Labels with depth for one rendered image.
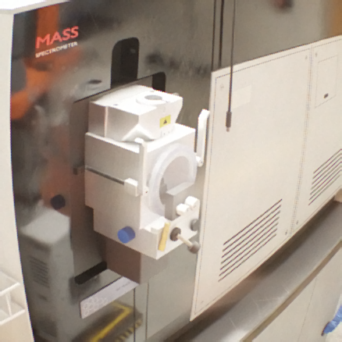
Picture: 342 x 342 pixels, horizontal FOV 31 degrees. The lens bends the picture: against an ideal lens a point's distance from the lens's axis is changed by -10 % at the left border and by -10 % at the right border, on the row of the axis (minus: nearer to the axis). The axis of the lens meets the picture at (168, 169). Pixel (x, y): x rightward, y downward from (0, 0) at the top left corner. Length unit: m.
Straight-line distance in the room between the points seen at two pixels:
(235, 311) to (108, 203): 0.60
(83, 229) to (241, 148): 0.37
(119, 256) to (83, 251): 0.05
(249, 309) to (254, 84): 0.49
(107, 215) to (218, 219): 0.34
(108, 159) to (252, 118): 0.41
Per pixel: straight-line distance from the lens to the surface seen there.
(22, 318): 0.82
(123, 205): 0.78
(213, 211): 1.09
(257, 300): 1.38
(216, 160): 1.05
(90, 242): 0.86
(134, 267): 0.85
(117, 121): 0.76
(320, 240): 1.64
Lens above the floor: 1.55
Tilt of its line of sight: 25 degrees down
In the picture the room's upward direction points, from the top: 3 degrees clockwise
